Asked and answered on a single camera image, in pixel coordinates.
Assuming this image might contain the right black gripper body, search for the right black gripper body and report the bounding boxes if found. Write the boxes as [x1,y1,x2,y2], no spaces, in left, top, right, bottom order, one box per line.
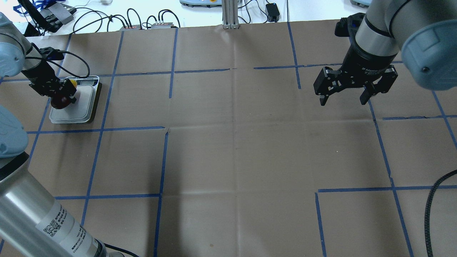
[313,12,398,99]

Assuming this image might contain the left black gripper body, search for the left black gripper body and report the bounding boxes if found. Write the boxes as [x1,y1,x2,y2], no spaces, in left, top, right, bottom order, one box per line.
[24,61,66,97]

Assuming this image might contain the red yellow mango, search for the red yellow mango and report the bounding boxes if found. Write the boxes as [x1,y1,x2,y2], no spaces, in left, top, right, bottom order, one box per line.
[50,79,78,110]

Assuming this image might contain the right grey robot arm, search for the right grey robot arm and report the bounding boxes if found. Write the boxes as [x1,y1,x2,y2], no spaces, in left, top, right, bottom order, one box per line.
[313,0,457,106]

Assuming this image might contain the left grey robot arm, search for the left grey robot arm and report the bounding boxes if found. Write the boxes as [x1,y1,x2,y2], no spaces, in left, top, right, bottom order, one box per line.
[0,14,135,257]

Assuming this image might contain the white digital kitchen scale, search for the white digital kitchen scale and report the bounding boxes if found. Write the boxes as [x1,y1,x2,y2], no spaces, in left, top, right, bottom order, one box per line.
[49,75,102,124]

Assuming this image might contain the black power adapter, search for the black power adapter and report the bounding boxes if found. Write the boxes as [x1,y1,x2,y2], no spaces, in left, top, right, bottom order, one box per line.
[265,2,280,22]

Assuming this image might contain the aluminium frame post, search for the aluminium frame post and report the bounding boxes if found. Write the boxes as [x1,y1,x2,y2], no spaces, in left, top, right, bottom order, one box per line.
[221,0,240,29]

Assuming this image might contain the black braided right cable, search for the black braided right cable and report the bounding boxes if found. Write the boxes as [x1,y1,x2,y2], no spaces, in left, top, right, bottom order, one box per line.
[424,170,457,257]

